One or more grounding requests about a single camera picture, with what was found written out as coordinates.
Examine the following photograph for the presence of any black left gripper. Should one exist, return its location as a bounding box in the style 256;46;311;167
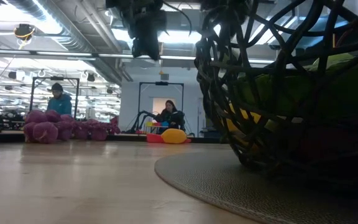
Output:
121;0;167;62

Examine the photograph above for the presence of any long ceiling light bar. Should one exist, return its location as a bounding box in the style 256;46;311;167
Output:
0;48;198;62

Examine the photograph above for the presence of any silver ventilation duct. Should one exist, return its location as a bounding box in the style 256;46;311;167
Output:
6;0;126;85

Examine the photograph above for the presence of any large purple grape bunch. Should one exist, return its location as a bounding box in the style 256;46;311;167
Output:
23;108;121;144

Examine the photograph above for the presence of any black wire basket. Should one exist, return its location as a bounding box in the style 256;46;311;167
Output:
194;0;358;187

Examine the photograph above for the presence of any black gantry frame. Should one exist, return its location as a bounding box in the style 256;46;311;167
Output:
29;75;81;111
137;81;185;133

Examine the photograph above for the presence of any black ceiling device yellow cable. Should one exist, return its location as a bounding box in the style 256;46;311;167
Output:
13;23;37;42

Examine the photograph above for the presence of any short pale green cucumber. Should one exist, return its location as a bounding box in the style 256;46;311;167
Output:
236;73;291;110

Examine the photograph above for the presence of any yellow-orange mango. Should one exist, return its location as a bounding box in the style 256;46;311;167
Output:
160;128;188;144

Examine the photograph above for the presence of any yellow lemon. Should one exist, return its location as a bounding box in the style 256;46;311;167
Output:
225;104;263;133

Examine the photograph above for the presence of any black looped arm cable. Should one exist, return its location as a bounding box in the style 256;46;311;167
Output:
162;0;193;35

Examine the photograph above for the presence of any grey round mat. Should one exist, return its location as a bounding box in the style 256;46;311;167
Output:
154;149;358;224

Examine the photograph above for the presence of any person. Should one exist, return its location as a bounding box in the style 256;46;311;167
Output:
155;100;186;131
46;82;73;116

